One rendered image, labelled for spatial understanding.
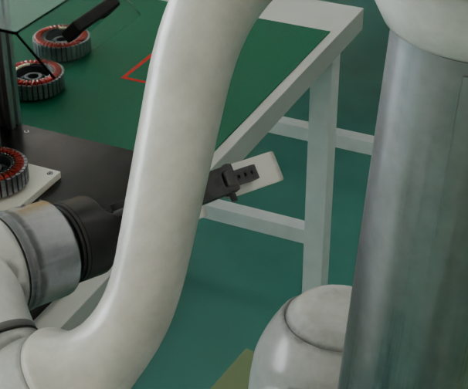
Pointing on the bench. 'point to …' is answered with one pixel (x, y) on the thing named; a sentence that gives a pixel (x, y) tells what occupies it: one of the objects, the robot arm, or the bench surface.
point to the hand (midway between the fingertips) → (228, 187)
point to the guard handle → (101, 11)
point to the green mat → (67, 120)
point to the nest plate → (46, 176)
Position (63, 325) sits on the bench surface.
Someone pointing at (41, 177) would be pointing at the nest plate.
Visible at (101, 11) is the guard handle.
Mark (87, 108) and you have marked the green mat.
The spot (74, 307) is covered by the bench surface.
